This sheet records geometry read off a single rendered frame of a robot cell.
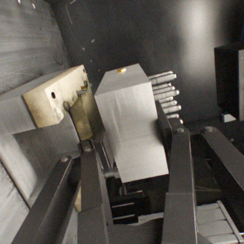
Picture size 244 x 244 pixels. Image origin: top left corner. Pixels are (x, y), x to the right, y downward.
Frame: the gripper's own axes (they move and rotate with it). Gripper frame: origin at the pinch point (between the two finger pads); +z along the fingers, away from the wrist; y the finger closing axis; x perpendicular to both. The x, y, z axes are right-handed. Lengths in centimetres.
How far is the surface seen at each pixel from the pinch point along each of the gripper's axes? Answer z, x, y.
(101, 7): 29.7, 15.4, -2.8
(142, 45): 29.8, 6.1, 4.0
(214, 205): 10.7, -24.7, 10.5
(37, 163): 0.9, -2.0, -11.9
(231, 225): 6.2, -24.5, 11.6
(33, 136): 2.6, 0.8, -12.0
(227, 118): 28.3, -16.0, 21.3
